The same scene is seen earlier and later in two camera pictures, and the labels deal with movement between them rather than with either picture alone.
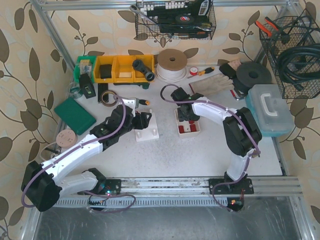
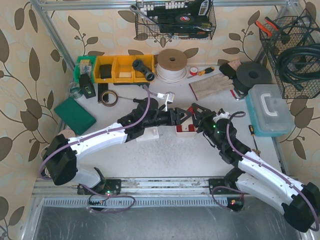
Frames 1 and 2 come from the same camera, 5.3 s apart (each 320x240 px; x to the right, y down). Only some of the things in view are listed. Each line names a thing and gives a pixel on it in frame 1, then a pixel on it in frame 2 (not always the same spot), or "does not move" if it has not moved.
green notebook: [75, 115] does not move
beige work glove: [218, 83] does not move
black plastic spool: [250, 74] does not move
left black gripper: [139, 120] -> [177, 115]
